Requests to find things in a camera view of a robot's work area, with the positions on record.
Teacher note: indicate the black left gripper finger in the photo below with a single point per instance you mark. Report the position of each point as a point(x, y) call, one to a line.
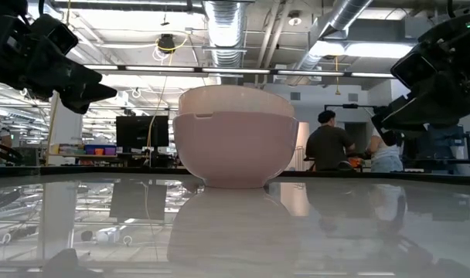
point(84, 79)
point(90, 96)

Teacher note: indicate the large pale pink bowl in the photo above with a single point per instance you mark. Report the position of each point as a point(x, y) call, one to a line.
point(235, 150)

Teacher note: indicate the white column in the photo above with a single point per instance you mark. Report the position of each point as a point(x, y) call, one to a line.
point(67, 131)

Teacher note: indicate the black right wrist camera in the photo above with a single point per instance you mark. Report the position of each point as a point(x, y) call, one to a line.
point(413, 69)

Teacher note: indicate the silver smooth air duct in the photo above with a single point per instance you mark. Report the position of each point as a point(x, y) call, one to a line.
point(335, 23)

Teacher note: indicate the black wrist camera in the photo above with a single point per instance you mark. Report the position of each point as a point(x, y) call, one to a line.
point(55, 34)
point(413, 69)

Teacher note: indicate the black computer monitor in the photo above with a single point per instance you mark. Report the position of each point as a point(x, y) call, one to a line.
point(142, 132)

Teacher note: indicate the colourful storage bins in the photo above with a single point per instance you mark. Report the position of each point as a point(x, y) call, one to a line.
point(94, 150)

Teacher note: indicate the black robot station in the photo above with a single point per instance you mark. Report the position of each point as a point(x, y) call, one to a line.
point(440, 148)

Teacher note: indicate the long ceiling light strip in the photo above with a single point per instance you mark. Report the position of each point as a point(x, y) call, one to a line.
point(239, 70)

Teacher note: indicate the silver ribbed air duct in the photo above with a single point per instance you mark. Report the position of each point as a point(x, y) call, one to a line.
point(225, 32)

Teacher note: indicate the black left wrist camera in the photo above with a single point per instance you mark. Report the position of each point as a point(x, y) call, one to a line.
point(55, 34)

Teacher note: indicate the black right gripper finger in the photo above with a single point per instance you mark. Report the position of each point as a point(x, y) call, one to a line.
point(424, 119)
point(401, 106)

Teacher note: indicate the black metal table frame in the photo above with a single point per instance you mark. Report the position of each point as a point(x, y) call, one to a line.
point(103, 170)

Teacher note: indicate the salmon pink bowl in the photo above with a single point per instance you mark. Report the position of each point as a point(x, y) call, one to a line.
point(235, 100)

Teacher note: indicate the black blurry bracket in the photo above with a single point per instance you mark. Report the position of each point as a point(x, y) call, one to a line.
point(67, 264)

